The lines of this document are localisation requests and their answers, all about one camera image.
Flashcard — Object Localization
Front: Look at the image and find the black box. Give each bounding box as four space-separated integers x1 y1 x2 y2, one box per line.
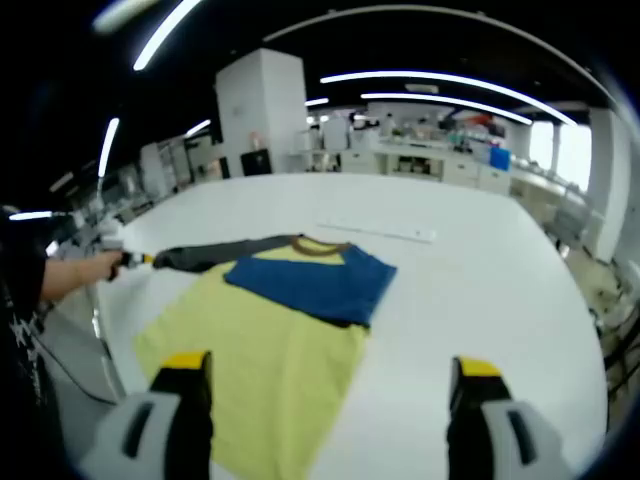
240 148 272 176

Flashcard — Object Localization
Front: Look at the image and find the white lab counter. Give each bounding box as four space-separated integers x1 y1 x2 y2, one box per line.
299 142 511 196

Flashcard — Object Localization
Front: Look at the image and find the bright window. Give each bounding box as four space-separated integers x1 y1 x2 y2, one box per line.
529 122 591 191

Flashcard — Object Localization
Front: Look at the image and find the white equipment rack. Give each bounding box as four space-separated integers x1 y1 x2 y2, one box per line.
139 139 221 196

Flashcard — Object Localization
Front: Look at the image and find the person's black printed shirt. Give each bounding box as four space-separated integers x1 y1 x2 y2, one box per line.
0 204 61 451

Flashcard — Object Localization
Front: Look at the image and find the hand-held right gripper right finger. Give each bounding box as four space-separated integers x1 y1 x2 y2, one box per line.
446 355 576 480

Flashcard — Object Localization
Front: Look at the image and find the black cable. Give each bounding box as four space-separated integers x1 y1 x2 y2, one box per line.
37 324 121 405

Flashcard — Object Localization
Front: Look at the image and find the black tripod stand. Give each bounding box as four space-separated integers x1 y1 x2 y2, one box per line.
599 299 640 391

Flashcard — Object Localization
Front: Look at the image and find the yellow blue grey garment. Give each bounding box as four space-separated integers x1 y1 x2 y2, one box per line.
134 232 399 479

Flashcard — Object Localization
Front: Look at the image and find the grey chair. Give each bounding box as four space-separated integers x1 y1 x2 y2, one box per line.
549 207 586 241

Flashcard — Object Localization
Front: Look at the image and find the white pillar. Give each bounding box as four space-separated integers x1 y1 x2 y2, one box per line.
587 107 634 261
214 48 307 176

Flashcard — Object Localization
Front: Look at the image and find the person's left hand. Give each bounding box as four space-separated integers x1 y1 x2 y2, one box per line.
93 249 126 281

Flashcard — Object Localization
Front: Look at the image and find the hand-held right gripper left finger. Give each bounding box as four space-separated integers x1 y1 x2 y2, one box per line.
79 349 216 480

